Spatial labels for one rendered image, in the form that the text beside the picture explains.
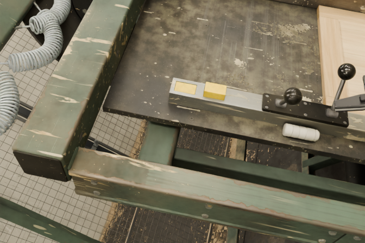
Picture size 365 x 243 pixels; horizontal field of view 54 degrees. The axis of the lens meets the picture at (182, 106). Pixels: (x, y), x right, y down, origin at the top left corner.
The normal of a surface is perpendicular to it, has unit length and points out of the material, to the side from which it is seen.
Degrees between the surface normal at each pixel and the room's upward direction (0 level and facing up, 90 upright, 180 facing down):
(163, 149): 58
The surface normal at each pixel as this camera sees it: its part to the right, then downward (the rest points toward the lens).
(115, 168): 0.09, -0.60
